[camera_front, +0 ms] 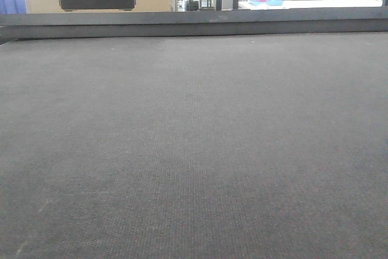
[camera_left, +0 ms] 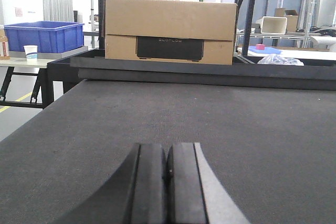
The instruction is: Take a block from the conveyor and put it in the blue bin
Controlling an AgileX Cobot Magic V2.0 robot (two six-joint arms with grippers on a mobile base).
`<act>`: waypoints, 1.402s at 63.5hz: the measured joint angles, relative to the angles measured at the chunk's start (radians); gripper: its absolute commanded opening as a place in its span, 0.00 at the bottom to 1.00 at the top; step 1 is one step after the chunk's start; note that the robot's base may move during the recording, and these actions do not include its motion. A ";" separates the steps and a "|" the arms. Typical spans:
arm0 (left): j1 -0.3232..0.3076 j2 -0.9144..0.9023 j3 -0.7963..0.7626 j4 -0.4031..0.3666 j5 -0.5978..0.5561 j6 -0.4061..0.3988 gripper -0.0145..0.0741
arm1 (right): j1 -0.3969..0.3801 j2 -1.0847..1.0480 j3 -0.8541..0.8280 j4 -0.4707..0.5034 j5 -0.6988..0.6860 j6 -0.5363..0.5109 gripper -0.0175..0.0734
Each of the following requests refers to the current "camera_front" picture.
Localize dark grey conveyor belt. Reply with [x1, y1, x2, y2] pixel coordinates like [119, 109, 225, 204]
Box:
[1, 33, 387, 258]

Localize light blue tray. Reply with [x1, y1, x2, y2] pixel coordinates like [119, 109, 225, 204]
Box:
[248, 0, 284, 6]

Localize white background table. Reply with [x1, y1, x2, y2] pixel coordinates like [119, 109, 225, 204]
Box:
[239, 0, 383, 10]

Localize grey conveyor side rail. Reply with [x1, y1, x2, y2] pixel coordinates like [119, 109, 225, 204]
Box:
[1, 7, 387, 39]

